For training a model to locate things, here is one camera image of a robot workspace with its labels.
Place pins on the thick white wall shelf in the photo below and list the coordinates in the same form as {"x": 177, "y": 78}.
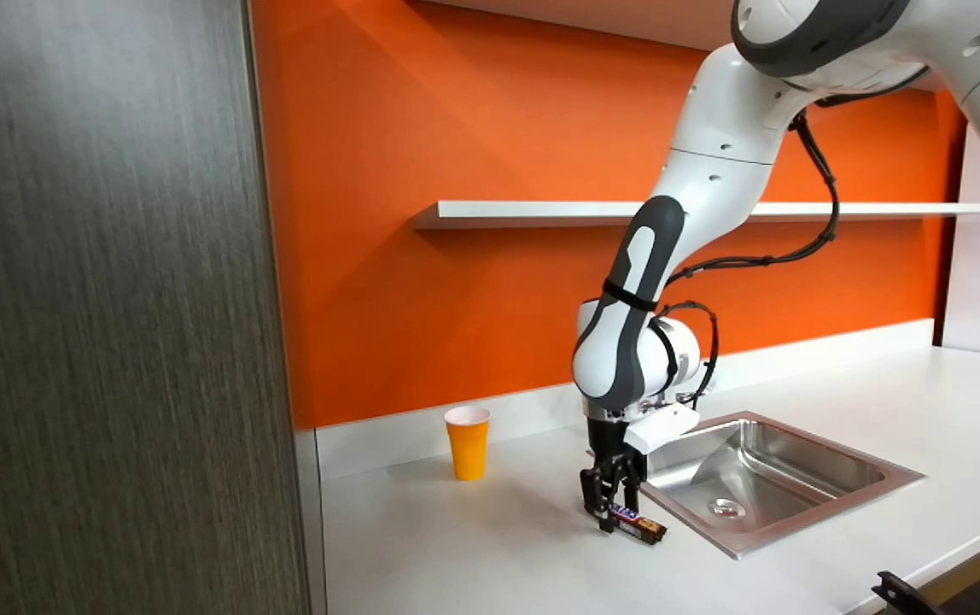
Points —
{"x": 579, "y": 18}

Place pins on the dark wood cabinet panel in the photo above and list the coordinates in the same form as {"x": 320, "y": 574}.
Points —
{"x": 115, "y": 309}

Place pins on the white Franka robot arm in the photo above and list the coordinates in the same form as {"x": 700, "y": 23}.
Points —
{"x": 729, "y": 147}

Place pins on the Snickers chocolate bar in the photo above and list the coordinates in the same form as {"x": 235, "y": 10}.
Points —
{"x": 640, "y": 529}

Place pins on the thin white wall shelf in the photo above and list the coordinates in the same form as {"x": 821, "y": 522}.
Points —
{"x": 511, "y": 213}

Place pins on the stainless steel sink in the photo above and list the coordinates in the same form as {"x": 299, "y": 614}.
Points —
{"x": 782, "y": 480}

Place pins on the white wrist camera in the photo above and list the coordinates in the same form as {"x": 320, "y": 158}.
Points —
{"x": 659, "y": 433}

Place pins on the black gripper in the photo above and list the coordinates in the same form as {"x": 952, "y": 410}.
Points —
{"x": 612, "y": 446}

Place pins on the orange paper cup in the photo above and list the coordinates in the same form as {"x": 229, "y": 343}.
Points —
{"x": 468, "y": 446}

